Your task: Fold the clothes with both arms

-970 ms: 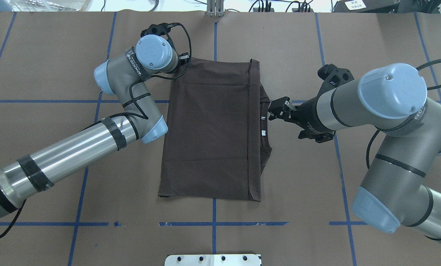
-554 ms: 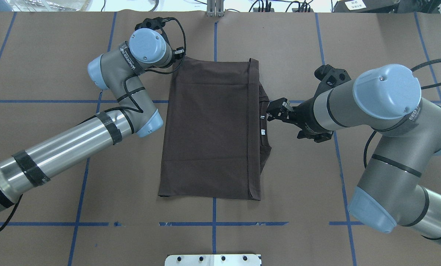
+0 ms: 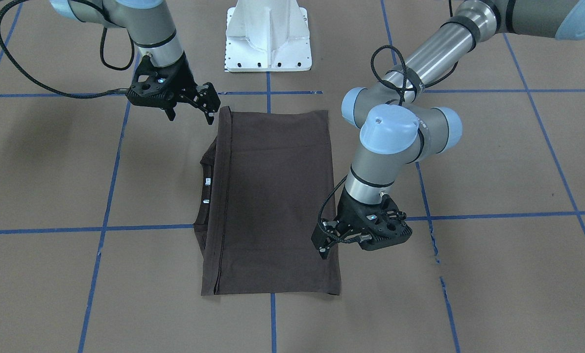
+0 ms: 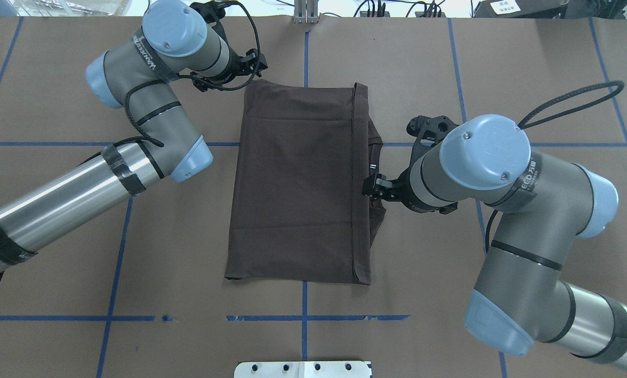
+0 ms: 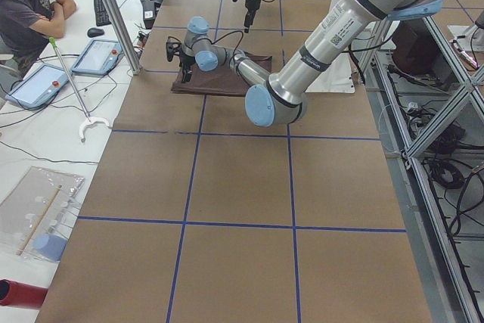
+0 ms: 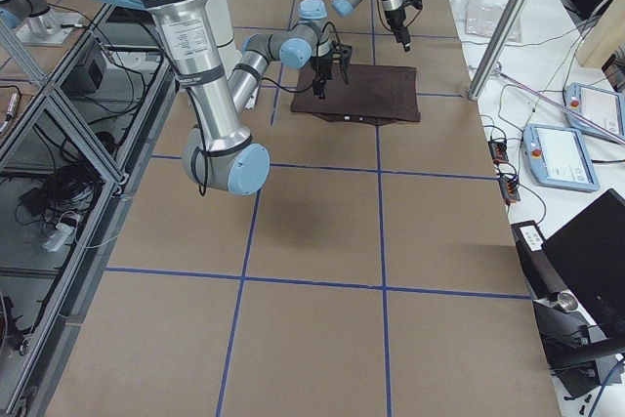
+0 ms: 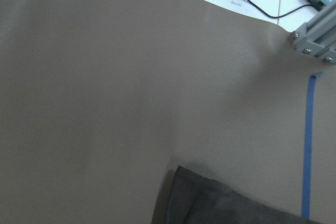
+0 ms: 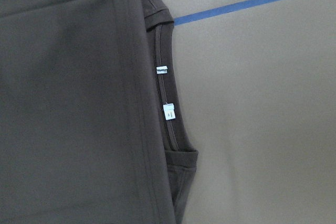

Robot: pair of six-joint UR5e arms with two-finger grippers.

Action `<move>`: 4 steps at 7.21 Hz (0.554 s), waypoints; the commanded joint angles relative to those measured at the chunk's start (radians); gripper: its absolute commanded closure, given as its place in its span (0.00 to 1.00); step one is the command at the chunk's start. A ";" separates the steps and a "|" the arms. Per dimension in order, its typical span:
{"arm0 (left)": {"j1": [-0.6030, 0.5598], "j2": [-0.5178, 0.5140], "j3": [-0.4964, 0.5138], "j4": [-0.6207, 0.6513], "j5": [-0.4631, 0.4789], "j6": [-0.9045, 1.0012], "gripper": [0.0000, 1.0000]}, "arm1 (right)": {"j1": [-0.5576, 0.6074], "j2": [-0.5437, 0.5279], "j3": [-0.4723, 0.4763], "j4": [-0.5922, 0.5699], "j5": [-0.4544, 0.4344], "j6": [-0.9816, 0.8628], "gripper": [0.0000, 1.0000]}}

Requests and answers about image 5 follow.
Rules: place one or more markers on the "aluminium frame post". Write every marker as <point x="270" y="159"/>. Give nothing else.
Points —
<point x="121" y="31"/>

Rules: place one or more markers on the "seated man grey shirt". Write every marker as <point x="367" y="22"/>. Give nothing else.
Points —
<point x="27" y="26"/>

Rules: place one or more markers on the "clear plastic bag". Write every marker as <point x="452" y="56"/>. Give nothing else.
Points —
<point x="44" y="201"/>

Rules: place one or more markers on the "dark brown t-shirt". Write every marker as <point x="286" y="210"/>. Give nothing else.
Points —
<point x="211" y="75"/>

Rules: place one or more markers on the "black keyboard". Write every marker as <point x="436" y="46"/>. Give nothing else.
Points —
<point x="101" y="15"/>

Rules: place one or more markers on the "white reacher grabber stick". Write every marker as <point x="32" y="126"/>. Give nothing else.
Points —
<point x="89" y="119"/>

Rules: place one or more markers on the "far blue teach pendant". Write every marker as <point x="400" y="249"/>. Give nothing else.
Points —
<point x="99" y="57"/>

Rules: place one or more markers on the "red cylinder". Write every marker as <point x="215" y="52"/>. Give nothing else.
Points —
<point x="20" y="295"/>

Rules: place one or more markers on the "light blue cup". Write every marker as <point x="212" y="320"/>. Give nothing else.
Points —
<point x="50" y="246"/>

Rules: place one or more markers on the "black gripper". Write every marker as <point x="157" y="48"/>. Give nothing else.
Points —
<point x="249" y="7"/>
<point x="186" y="61"/>

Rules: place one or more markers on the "near blue teach pendant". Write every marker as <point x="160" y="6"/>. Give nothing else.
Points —
<point x="39" y="88"/>

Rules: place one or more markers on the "blue teach pendant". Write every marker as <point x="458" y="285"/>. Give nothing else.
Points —
<point x="39" y="88"/>
<point x="99" y="57"/>

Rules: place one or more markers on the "black computer mouse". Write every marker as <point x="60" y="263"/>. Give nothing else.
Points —
<point x="95" y="32"/>

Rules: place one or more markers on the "black box white label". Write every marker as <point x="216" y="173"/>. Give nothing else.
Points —
<point x="149" y="13"/>

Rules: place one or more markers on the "aluminium side frame rail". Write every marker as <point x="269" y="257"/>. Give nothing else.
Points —
<point x="428" y="102"/>

